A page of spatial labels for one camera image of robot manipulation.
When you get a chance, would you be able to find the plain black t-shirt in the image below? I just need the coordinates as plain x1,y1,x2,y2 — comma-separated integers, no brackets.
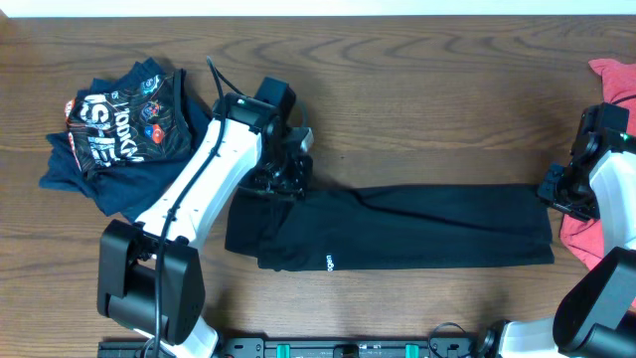
225,184,555,271

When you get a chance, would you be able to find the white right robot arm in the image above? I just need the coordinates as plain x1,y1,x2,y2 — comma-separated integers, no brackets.
483,130,635,357

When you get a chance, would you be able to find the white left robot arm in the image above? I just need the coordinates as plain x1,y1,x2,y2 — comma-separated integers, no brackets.
96,89,313,357

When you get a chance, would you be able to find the red cloth garment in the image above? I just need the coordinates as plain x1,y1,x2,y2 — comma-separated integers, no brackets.
558,58,636,309

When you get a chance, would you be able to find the black graphic print shirt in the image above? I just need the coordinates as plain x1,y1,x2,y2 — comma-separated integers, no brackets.
65,70,193,176

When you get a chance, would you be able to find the folded navy blue shirt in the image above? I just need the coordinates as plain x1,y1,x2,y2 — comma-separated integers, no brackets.
38,57,213,223

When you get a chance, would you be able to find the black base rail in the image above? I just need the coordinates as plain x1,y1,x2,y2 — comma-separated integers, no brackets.
96,322,493,358

